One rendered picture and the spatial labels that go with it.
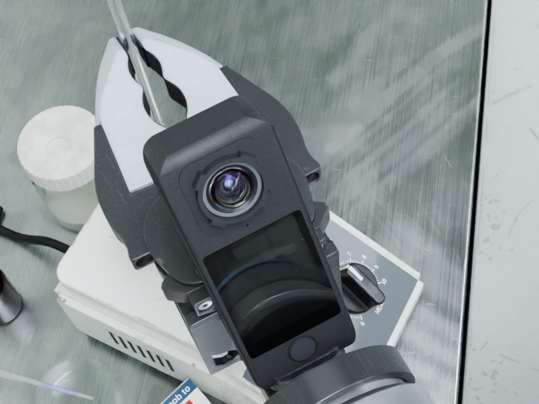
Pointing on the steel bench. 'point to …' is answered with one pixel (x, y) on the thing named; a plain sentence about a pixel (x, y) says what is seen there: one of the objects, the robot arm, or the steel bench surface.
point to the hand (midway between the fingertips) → (131, 45)
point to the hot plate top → (119, 280)
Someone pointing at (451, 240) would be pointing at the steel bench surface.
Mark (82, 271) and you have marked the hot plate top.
